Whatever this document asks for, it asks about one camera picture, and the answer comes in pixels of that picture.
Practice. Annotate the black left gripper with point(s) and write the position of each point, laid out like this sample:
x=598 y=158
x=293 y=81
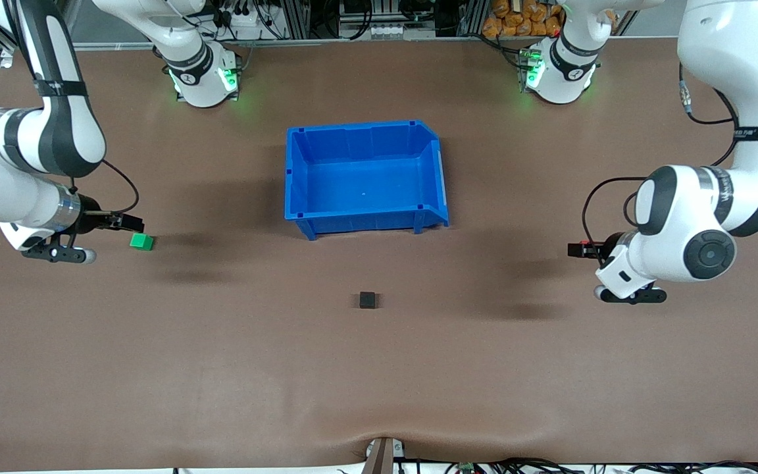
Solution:
x=609 y=246

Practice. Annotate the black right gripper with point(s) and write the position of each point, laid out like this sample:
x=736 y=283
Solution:
x=91 y=220

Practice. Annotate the small green cube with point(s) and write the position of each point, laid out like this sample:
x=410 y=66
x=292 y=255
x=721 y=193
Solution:
x=141 y=241

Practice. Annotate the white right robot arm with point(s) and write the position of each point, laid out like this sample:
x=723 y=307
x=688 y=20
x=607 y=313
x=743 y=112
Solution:
x=43 y=131

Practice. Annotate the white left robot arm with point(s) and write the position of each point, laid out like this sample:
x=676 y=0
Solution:
x=728 y=66

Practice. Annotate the small black cube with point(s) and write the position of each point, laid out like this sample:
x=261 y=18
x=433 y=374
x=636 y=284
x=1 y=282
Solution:
x=368 y=300

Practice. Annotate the blue plastic storage bin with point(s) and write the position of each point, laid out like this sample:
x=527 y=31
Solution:
x=362 y=178

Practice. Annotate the white power strip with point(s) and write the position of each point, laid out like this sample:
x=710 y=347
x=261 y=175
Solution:
x=247 y=25

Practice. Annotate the orange netted items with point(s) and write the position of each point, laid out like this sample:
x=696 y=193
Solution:
x=517 y=16

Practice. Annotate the white connector block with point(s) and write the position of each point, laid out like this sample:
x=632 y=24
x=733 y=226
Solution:
x=387 y=30

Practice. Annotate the metal table edge bracket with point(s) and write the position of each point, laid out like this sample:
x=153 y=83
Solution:
x=382 y=455

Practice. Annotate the aluminium table frame rail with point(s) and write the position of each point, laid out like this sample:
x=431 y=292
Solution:
x=353 y=42

